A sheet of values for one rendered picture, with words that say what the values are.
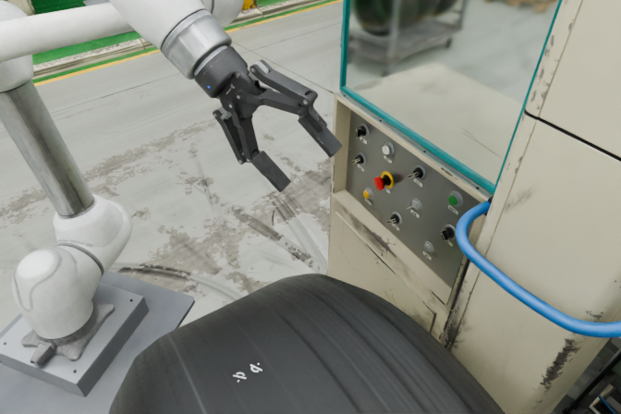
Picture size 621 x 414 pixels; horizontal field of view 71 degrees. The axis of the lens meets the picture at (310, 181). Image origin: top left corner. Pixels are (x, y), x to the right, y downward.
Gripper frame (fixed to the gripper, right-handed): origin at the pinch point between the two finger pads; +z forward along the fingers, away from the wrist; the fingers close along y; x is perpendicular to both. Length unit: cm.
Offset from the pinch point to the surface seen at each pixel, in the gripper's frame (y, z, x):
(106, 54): 349, -183, -227
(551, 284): -28.0, 20.3, 13.5
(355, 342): -16.7, 11.8, 25.7
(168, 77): 296, -116, -226
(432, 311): 31, 56, -29
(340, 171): 47, 16, -55
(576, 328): -29.7, 21.7, 17.7
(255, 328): -8.3, 6.3, 27.6
